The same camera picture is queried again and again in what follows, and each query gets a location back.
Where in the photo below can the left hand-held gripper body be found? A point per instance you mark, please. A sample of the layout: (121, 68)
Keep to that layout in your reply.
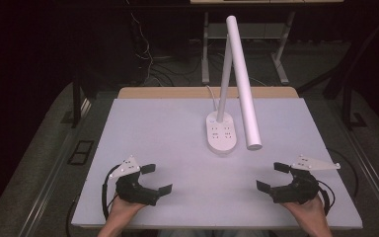
(133, 189)

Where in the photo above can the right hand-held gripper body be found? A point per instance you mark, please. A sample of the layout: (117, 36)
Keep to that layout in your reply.
(301, 187)

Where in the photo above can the white desk lamp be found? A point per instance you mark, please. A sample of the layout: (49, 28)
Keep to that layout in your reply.
(243, 82)

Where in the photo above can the person's left hand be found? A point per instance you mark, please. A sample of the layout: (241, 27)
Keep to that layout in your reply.
(121, 209)

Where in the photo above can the person's right hand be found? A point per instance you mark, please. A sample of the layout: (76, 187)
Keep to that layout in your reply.
(307, 210)

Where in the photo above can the light grey table mat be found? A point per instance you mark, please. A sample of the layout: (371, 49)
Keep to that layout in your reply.
(177, 148)

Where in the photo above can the black metal stand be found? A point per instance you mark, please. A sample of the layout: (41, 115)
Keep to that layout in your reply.
(76, 102)
(347, 98)

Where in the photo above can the black floor socket frame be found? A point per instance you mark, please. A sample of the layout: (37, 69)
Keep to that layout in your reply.
(81, 152)

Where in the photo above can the grey metal desk frame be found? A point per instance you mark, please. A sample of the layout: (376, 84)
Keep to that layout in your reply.
(207, 49)

